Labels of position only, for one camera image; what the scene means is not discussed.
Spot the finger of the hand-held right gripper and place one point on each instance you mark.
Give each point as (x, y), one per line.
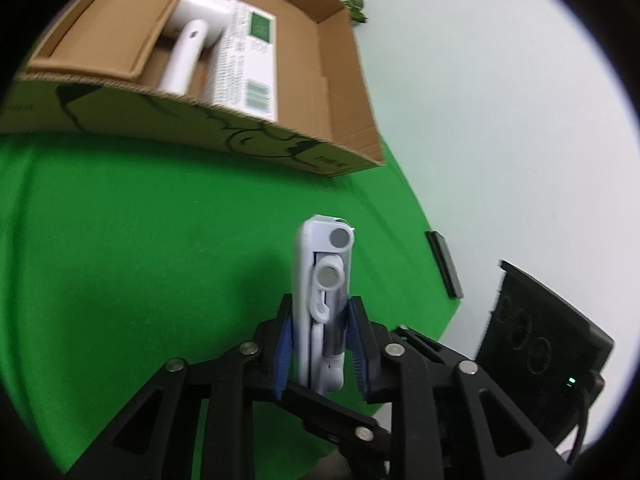
(422, 342)
(350, 425)

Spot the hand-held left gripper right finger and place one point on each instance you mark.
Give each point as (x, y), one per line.
(359, 355)

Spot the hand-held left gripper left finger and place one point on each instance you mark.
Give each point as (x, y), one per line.
(281, 355)

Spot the white folding device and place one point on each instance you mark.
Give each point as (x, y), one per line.
(305, 285)

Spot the large cardboard box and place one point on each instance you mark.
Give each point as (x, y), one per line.
(330, 110)

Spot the white printed packet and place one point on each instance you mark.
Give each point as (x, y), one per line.
(245, 65)

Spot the white hair dryer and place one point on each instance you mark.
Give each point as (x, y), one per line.
(182, 55)

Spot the small cardboard box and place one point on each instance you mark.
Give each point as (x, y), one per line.
(110, 25)

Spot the small black flat device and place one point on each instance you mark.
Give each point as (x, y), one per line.
(445, 265)

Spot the green tablecloth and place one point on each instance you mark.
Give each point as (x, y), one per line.
(125, 240)

